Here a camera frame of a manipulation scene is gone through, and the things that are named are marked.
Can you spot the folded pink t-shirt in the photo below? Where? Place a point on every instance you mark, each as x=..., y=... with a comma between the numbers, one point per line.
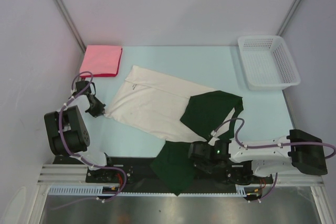
x=101, y=61

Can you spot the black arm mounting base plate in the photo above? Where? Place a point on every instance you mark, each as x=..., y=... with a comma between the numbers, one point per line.
x=131, y=174

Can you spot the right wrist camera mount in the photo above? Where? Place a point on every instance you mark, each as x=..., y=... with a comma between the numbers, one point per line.
x=213, y=138

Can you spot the white perforated plastic basket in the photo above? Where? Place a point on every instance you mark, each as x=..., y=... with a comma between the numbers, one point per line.
x=267, y=63

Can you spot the white and dark green t-shirt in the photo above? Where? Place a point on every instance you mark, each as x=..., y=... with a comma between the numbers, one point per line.
x=177, y=111

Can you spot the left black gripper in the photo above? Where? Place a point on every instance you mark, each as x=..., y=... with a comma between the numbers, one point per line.
x=100, y=110

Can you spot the white slotted cable duct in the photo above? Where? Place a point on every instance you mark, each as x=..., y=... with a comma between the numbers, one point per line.
x=106, y=191

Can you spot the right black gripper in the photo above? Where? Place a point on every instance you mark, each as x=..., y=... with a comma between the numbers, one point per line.
x=200, y=166

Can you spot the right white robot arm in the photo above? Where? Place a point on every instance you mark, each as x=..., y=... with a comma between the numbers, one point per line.
x=298, y=151

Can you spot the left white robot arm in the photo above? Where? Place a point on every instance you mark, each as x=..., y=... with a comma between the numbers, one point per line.
x=66, y=130

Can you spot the aluminium frame rail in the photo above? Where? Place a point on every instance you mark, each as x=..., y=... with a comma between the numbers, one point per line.
x=62, y=174

